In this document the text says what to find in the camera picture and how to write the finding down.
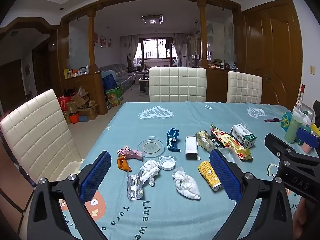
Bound white plastic lid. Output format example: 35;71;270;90
159;156;176;170

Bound window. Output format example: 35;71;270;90
139;38;175;60

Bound person's right hand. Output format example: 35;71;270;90
292;197;309;240

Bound coffee table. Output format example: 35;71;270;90
139;74;150;92

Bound white crumpled tissue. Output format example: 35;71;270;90
140;159;160;187

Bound wooden door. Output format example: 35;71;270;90
244;1;304;110

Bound assorted bottles and boxes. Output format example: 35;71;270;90
64;66;90;79

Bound glass bottle red label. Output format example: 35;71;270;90
296;84;307;110

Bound red bag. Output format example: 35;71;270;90
58;95;73;111

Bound silver blister pack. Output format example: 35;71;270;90
126;172;144;200

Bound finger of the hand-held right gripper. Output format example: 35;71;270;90
296;127;320;149
264;133;320;167

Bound cream quilted leather chair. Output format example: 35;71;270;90
148;67;207;103
0;89;84;188
226;71;263;104

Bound ceiling lamp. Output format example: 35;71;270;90
141;14;164;25

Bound pile of cardboard boxes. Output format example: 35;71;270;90
66;91;99;122

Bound wooden divider cabinet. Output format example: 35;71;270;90
64;71;108;115

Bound white standing air conditioner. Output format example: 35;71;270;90
181;44;188;67

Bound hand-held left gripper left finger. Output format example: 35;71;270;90
26;151;112;240

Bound green blue knobbly toy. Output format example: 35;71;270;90
282;112;293;129

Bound yellow printed packet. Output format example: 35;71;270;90
198;160;222;192

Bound cream printed plastic wrapper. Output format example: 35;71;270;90
195;130;215;152

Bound pink crumpled wrapper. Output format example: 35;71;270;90
117;145;143;161

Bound white paper packet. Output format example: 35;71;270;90
185;136;201;160

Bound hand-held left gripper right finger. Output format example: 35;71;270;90
209;149;294;240

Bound colourful printed bag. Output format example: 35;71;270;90
105;86;123;107

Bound white green milk carton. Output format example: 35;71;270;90
230;124;257;148

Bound patterned curtain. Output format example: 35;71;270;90
121;35;139;67
172;34;187;65

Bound grey sofa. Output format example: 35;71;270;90
97;64;137;90

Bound blue bag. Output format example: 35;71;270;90
102;71;118;89

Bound clear plastic bag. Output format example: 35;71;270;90
292;106;313;130

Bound green tumbler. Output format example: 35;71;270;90
284;116;302;143

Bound orange peel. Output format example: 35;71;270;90
117;155;132;172

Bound pink wall decorations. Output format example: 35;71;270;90
92;33;113;48

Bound blue printed tablecloth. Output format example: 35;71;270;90
54;102;320;240

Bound clear plastic cup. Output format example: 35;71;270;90
221;147;242;167

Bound clear plastic bin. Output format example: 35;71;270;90
56;161;84;180

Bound clear glass dish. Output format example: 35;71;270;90
137;139;165;158

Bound red yellow snack wrapper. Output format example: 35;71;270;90
209;124;253;160

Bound blue foil wrapper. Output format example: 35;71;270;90
167;128;181;152

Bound white knotted tissue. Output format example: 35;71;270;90
172;170;201;200

